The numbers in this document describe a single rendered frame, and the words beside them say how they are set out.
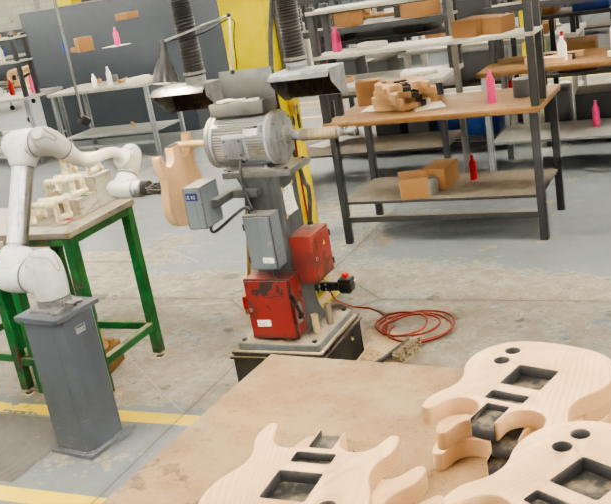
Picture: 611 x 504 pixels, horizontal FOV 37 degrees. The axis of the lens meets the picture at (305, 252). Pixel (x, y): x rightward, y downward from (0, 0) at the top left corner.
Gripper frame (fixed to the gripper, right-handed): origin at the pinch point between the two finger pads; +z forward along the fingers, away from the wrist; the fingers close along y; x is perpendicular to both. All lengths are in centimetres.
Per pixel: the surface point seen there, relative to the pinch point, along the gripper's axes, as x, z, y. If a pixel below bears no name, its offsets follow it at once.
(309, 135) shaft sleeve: 20, 74, -5
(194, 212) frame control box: -1.3, 26.2, 29.9
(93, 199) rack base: -8, -59, -7
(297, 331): -67, 62, 24
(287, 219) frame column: -18, 58, 4
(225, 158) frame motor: 14.5, 33.2, 3.8
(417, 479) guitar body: 20, 191, 219
